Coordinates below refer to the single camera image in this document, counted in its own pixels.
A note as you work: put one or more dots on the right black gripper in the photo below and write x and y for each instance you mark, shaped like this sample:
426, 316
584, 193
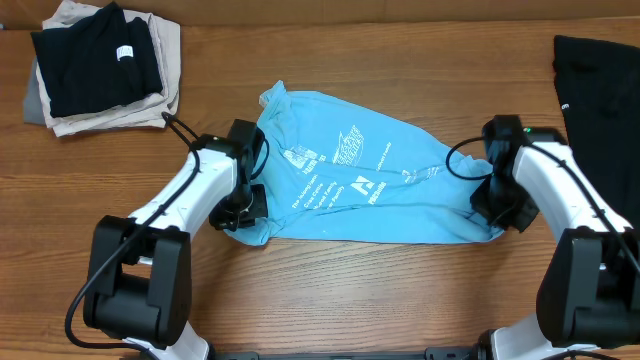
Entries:
500, 203

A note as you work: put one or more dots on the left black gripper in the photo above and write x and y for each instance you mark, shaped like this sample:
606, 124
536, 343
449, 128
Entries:
222, 220

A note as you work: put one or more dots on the light blue printed t-shirt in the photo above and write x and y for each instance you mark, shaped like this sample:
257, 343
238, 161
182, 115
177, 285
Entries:
338, 171

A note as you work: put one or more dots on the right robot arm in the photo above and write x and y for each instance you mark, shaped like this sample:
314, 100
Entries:
588, 299

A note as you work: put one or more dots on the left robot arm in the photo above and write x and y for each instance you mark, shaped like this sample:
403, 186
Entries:
139, 284

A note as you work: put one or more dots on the folded beige garment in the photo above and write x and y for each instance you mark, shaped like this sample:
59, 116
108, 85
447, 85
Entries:
143, 113

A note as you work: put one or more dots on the black t-shirt at right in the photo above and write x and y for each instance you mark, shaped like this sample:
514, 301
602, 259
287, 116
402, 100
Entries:
597, 86

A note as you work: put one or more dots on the folded black shirt on stack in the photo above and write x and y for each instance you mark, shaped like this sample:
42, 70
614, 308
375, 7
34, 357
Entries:
100, 62

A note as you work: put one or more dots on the folded grey garment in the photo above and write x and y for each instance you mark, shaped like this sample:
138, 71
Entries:
32, 107

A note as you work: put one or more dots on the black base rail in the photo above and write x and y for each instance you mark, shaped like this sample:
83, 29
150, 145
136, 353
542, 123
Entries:
350, 356

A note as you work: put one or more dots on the cardboard wall panel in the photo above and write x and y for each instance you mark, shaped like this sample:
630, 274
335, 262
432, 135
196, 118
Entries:
305, 12

